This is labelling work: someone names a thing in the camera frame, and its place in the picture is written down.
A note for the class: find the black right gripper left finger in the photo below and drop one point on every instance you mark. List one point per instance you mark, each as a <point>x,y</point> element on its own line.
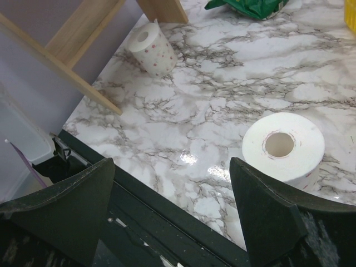
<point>59,225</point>

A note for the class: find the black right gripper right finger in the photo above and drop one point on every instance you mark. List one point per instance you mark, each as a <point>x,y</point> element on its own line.
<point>285,226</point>

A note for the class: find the white dotted roll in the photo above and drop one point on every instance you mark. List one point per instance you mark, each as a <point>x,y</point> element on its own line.
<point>152,50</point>
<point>287,147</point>

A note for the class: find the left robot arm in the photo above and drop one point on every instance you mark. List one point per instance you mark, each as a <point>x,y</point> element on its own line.
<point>44,154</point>

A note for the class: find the wooden shelf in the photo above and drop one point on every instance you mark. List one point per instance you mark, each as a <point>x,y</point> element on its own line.
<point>70,43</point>

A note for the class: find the green chips bag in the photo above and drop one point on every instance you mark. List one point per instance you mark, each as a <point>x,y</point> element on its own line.
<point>258,9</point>

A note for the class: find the yellow plastic basket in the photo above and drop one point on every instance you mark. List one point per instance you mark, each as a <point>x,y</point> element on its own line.
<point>350,14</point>

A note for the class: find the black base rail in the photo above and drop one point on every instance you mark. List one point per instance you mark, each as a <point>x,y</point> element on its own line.
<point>142,228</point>

